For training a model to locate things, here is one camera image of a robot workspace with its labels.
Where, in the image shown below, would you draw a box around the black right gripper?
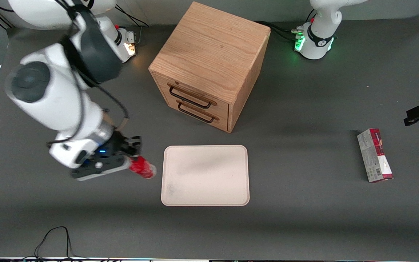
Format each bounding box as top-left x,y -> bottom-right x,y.
92,132 -> 143,162

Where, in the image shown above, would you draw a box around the red soda can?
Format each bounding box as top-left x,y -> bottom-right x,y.
128,155 -> 157,180

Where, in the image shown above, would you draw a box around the beige plastic tray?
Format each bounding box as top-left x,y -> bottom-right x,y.
160,145 -> 250,207

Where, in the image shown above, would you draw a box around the wooden two-drawer cabinet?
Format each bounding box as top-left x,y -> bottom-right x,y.
148,1 -> 271,134

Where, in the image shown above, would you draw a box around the red and grey carton box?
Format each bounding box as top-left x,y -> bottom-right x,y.
356,128 -> 394,183

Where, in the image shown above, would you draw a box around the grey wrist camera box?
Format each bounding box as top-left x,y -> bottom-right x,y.
71,156 -> 132,182

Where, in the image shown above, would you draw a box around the black drawer handle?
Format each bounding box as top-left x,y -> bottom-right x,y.
168,85 -> 213,110
177,101 -> 216,124

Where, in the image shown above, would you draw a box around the black cable loop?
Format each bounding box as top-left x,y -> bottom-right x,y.
21,226 -> 88,261

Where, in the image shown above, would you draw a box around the black arm base cables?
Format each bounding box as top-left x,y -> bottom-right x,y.
114,4 -> 149,29
255,20 -> 304,41

